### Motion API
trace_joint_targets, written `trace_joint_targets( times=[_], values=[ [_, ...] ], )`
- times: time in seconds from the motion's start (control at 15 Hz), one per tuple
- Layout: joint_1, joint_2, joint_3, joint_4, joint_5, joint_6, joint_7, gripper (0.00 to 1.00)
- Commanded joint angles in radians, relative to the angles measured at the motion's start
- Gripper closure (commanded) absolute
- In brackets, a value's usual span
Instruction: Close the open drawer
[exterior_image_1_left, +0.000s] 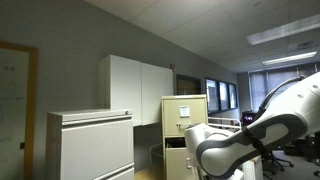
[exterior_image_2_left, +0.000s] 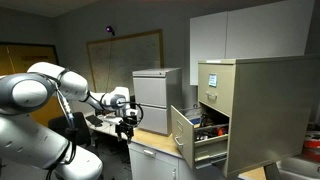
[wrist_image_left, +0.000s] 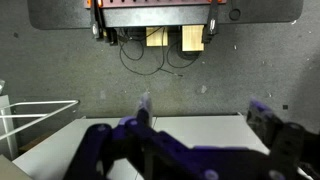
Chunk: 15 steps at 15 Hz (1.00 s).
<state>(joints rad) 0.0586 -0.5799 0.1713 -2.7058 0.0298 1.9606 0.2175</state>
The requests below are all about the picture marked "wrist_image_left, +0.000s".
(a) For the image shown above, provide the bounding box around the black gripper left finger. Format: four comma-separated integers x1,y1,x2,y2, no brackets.
63,92,208,180

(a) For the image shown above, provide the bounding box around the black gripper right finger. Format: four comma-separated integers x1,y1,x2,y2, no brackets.
245,98,320,180

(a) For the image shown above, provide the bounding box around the white flat cabinet top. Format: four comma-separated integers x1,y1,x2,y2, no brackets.
12,114,314,180

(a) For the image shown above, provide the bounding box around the black bar clamp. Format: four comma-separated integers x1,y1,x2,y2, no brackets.
201,0,220,45
89,0,105,42

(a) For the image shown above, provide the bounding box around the small wooden block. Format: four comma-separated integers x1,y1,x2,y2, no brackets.
145,26,170,48

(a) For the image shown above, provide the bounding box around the large wooden block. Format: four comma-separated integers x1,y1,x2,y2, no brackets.
181,24,205,53

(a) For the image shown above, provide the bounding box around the orange black machine base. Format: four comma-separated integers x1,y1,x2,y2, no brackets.
26,0,305,31

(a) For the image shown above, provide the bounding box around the black base beam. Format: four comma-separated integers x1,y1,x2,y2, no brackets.
101,5,212,28

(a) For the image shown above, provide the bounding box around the white wire rack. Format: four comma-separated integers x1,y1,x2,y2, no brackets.
0,99,80,142

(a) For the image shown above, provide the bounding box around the thin black cable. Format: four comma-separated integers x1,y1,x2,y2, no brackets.
118,27,201,78

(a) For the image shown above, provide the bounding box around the orange metal rail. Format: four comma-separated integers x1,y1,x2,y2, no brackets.
84,0,228,9

